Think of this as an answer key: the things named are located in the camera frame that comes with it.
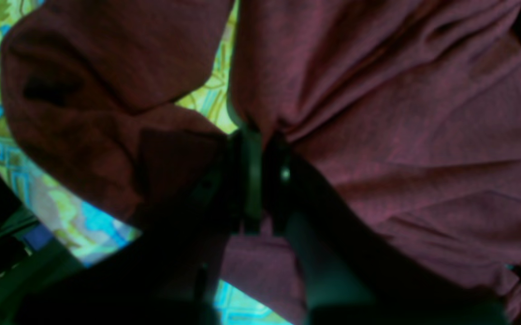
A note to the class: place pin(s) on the maroon long-sleeve t-shirt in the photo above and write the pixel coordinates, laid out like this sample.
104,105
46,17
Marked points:
411,109

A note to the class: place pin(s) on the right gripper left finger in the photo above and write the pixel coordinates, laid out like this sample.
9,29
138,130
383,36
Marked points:
202,190

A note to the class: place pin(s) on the patterned tile tablecloth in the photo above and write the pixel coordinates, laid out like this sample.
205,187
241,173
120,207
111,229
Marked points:
86,231

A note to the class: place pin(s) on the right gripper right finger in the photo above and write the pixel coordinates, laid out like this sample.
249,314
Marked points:
352,275

